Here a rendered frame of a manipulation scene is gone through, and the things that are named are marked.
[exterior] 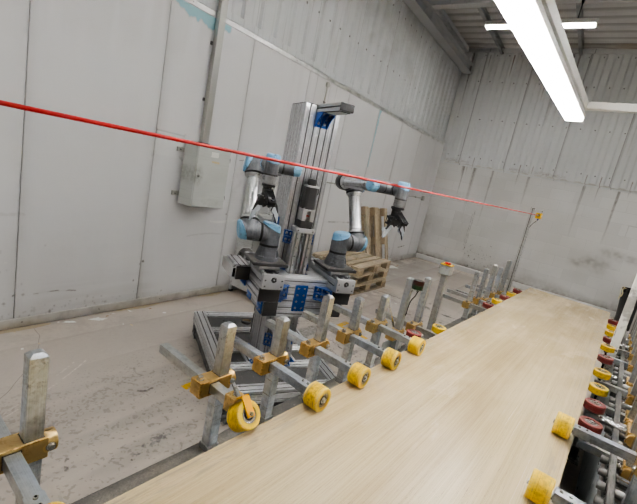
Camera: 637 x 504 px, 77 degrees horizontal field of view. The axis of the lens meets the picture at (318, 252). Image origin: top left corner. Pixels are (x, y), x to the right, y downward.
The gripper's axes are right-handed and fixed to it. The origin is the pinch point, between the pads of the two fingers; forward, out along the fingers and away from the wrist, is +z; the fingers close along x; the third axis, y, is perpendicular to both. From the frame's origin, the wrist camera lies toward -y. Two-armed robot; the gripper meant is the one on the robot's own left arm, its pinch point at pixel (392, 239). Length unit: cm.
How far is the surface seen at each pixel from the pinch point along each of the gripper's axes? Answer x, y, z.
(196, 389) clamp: 126, -90, 37
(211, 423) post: 119, -88, 51
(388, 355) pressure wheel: 47, -77, 35
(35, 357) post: 163, -109, 15
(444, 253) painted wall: -562, 519, 103
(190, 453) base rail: 124, -87, 62
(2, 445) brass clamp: 168, -109, 35
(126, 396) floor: 136, 52, 132
